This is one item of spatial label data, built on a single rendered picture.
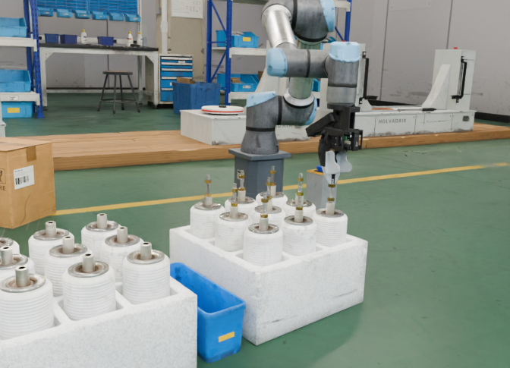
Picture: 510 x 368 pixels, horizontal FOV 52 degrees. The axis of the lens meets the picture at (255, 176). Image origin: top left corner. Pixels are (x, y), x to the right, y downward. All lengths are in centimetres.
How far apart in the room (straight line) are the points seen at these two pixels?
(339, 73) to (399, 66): 701
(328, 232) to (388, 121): 309
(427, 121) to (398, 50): 371
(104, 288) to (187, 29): 701
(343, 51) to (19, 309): 90
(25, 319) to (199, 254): 53
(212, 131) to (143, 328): 258
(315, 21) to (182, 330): 108
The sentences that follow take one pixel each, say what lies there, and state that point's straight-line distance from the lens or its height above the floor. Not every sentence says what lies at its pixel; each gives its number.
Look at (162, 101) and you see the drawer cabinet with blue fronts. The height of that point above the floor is 9.
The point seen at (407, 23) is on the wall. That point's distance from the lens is 831.
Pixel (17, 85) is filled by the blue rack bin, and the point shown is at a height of 33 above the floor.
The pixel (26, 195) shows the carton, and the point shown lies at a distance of 222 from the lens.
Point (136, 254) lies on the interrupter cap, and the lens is 112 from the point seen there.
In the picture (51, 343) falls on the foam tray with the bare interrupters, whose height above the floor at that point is 16.
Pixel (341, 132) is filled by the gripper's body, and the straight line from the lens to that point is 133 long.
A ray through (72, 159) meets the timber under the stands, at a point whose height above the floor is 6.
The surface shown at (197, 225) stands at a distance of 144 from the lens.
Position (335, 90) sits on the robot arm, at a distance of 134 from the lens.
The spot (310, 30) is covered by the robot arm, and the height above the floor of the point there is 75.
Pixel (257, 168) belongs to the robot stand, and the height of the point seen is 25.
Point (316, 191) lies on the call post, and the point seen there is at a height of 26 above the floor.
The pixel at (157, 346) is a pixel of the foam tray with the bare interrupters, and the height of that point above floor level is 9.
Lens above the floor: 65
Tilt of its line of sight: 12 degrees down
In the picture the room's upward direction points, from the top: 2 degrees clockwise
